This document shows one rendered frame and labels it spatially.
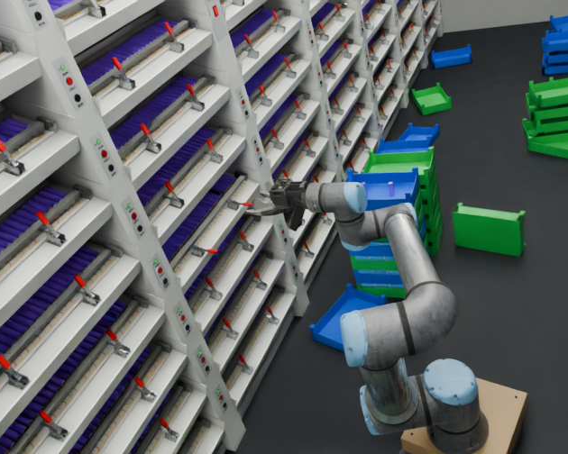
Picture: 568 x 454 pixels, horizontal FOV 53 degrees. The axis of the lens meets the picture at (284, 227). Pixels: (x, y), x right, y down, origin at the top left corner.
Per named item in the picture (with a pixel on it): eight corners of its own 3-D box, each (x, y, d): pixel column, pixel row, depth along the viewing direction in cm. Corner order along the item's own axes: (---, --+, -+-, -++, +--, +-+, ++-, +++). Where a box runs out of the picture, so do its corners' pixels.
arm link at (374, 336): (427, 431, 175) (418, 351, 113) (371, 441, 177) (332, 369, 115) (415, 383, 183) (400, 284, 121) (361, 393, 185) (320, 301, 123)
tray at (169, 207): (245, 147, 212) (247, 115, 203) (159, 249, 169) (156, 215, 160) (196, 131, 216) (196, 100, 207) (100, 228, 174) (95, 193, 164)
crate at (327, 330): (351, 295, 263) (347, 283, 259) (389, 308, 251) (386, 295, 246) (313, 339, 247) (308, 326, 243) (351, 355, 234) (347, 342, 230)
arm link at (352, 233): (380, 248, 174) (372, 214, 167) (343, 257, 175) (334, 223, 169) (376, 231, 182) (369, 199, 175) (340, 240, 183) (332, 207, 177)
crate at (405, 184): (419, 182, 238) (417, 166, 234) (412, 210, 223) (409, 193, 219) (350, 184, 250) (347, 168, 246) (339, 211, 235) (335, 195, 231)
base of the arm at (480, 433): (494, 411, 183) (492, 392, 177) (480, 464, 171) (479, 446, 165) (435, 396, 193) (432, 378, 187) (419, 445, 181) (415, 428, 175)
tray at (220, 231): (259, 191, 223) (261, 172, 216) (181, 298, 180) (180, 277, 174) (213, 176, 227) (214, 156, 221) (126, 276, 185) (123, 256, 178)
